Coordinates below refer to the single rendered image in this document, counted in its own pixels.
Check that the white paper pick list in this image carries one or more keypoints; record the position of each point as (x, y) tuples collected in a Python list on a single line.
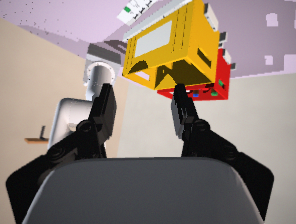
[(134, 9)]

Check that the blue bottle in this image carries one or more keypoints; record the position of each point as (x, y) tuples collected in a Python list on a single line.
[(196, 93)]

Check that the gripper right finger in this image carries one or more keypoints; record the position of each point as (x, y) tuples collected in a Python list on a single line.
[(200, 141)]

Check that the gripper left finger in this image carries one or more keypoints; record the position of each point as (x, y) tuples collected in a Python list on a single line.
[(87, 142)]

